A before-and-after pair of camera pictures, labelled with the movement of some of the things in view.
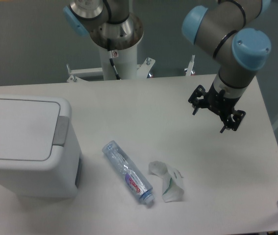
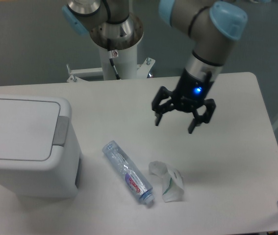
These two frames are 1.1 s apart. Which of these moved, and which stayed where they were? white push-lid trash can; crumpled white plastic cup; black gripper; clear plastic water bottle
Moved: black gripper
Stayed: white push-lid trash can; crumpled white plastic cup; clear plastic water bottle
